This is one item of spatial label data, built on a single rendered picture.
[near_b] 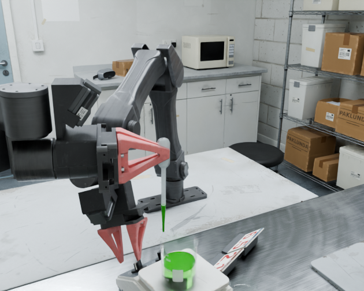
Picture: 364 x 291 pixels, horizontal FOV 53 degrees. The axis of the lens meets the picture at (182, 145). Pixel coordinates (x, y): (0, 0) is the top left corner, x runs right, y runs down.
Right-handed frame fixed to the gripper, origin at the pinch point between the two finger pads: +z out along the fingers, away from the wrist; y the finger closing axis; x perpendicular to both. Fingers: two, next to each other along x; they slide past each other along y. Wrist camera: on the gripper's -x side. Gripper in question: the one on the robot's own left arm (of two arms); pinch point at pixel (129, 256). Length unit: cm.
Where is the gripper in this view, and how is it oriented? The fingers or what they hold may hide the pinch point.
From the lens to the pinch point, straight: 73.4
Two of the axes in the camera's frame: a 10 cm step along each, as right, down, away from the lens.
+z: 2.0, 9.8, -0.3
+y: 9.6, -2.0, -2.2
